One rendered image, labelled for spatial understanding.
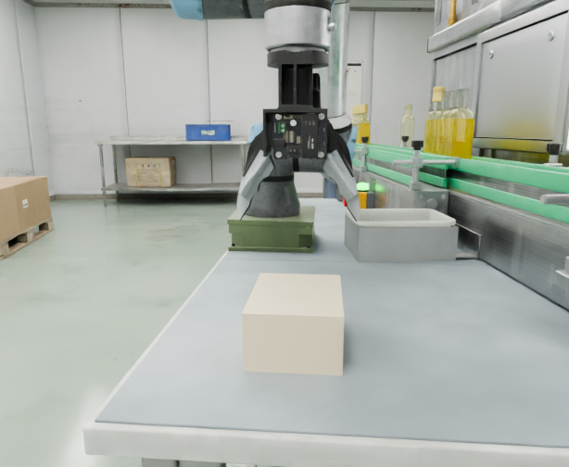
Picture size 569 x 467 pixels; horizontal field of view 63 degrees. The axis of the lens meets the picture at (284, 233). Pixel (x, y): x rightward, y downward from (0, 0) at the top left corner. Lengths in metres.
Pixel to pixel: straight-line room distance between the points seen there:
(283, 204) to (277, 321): 0.63
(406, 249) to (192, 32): 6.50
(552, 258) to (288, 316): 0.51
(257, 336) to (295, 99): 0.28
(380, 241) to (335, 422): 0.60
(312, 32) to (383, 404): 0.41
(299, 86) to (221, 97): 6.65
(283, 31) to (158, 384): 0.42
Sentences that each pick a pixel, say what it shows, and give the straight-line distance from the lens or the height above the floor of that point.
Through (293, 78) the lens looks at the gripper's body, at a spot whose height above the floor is 1.09.
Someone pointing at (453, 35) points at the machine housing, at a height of 1.35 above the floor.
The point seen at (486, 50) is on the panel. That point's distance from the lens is 1.60.
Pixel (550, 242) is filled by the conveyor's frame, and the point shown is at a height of 0.85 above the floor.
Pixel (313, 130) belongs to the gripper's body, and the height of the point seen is 1.04.
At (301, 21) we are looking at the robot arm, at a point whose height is 1.15.
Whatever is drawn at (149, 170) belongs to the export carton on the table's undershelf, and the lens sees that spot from 6.71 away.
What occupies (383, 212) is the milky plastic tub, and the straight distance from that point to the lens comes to 1.20.
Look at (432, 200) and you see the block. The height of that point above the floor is 0.86.
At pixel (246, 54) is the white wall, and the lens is 7.23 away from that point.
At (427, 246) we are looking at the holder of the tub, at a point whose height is 0.78.
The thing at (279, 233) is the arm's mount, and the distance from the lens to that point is 1.11.
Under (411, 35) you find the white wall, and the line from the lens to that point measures 7.62.
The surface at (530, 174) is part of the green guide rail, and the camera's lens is 1.00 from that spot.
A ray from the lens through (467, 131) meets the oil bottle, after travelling 1.37.
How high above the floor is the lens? 1.04
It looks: 13 degrees down
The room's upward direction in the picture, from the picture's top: straight up
